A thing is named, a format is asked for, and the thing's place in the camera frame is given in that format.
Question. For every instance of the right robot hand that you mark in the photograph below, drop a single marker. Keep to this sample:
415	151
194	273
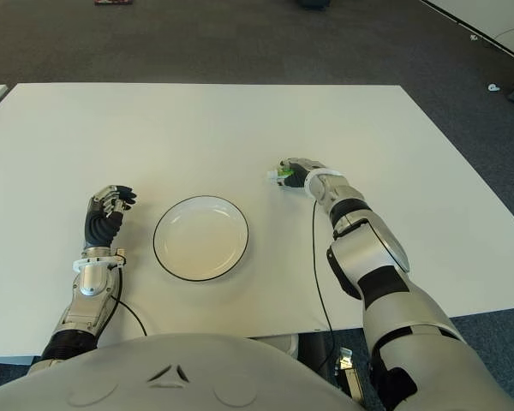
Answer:
299	177

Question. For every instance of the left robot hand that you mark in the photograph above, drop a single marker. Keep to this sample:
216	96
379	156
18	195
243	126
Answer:
100	222

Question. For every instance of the green white toothpaste tube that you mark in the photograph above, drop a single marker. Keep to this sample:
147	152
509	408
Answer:
285	172

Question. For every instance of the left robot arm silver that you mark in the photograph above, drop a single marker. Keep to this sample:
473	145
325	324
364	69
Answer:
90	278

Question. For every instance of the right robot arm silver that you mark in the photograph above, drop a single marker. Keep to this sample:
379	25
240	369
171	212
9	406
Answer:
377	257

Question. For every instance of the white plate black rim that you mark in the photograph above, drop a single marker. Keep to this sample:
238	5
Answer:
201	240

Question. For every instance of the grey robot torso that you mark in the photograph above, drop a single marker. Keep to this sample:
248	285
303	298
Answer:
175	377

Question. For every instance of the small white floor object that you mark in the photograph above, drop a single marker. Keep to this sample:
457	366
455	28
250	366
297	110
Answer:
493	87

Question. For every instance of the red dark flat object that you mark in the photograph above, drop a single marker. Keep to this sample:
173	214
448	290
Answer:
113	2

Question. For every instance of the white neighbouring table large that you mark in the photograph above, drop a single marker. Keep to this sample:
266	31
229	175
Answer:
488	21

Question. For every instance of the metal bracket under table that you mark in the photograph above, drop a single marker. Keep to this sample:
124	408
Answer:
347	364

